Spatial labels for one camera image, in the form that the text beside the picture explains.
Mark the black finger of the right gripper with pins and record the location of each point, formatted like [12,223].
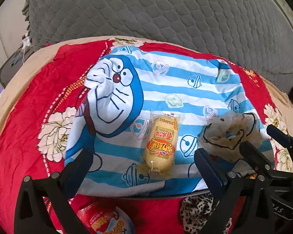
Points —
[257,161]
[284,140]

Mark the leopard print scrunchie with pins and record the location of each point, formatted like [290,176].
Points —
[196,210]

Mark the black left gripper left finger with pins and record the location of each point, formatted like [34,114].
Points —
[31,215]

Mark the beige sheer scrunchie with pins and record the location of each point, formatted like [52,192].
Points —
[223,135]

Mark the dark bedside table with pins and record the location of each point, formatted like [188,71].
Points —
[13,64]

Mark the yellow packaged cake snack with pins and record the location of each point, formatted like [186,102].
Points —
[160,144]

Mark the grey quilted headboard cover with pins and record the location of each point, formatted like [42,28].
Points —
[250,33]

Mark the red blue surprise egg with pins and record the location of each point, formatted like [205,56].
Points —
[105,218]

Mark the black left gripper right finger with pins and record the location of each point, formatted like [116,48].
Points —
[256,215]

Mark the grey flat box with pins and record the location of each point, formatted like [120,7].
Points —
[158,197]

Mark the blue striped cartoon cloth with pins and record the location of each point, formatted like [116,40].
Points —
[111,121]

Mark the red floral blanket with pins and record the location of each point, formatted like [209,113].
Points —
[26,126]

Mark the white charger with cable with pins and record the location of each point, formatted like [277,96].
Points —
[26,45]

